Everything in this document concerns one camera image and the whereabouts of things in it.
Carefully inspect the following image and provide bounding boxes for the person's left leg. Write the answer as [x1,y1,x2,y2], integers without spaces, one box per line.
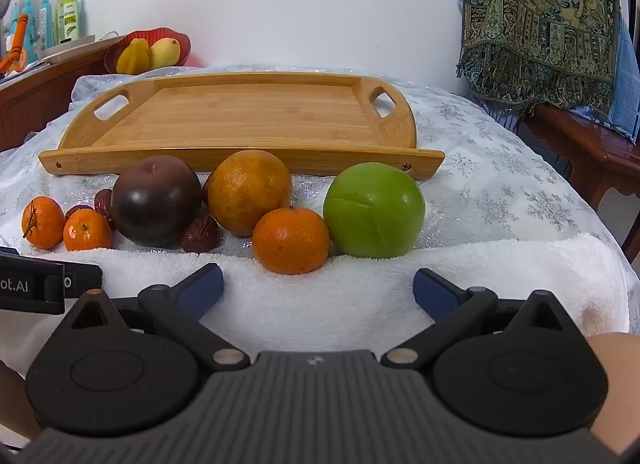
[0,358,43,442]

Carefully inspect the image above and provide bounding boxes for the dark wooden side table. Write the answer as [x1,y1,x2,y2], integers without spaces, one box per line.
[520,103,640,265]

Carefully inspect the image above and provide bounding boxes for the large orange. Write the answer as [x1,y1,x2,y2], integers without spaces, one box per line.
[207,149,293,237]

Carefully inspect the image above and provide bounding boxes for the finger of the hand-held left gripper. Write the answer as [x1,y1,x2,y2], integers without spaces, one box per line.
[63,262,104,302]

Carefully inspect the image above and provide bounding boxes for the person's right leg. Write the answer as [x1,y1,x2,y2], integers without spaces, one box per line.
[584,333,640,455]

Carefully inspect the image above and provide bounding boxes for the small mandarin with stem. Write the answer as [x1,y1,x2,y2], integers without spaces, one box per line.
[21,196,66,250]

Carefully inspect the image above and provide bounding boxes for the red glass fruit bowl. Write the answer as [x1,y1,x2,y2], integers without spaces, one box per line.
[104,28,192,76]

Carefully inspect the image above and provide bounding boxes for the yellow starfruit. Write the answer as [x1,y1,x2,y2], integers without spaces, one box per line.
[116,38,151,74]

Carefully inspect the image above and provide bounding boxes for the yellow mango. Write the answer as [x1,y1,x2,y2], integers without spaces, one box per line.
[149,37,181,70]

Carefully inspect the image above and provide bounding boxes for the brown wooden cabinet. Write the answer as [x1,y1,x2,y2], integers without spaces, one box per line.
[0,37,126,152]

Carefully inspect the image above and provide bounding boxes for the white plastic tray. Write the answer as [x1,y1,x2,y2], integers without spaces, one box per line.
[37,34,96,62]

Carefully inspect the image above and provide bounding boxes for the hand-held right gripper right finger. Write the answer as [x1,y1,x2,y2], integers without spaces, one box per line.
[381,268,588,371]

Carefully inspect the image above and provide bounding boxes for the green plastic bottle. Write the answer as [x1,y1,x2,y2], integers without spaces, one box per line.
[56,0,81,45]

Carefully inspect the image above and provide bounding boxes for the person's leg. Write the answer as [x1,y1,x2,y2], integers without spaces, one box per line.
[584,333,640,455]
[0,358,43,442]

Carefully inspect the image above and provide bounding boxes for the blue plastic bottle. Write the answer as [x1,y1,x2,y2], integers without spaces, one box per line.
[39,0,55,50]
[20,0,39,62]

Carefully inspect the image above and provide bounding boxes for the orange handled scissors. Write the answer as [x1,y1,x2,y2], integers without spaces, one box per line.
[0,14,30,76]

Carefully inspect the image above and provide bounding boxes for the green patterned fringed shawl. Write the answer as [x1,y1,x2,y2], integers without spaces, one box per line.
[456,0,621,112]

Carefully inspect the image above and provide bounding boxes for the wooden serving tray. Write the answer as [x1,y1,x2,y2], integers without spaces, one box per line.
[38,72,446,181]

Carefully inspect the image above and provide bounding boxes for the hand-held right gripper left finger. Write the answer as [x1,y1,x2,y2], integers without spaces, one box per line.
[52,263,251,373]

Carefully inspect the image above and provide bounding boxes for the dark purple round fruit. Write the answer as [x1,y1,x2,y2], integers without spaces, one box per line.
[111,155,203,249]

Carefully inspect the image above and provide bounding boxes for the green round fruit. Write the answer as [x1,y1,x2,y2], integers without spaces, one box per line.
[323,161,426,259]

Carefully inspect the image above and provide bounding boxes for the blue plaid cloth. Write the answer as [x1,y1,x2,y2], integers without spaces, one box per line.
[607,0,640,134]

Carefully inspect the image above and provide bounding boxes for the white towel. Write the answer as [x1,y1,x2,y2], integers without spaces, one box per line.
[0,234,631,380]

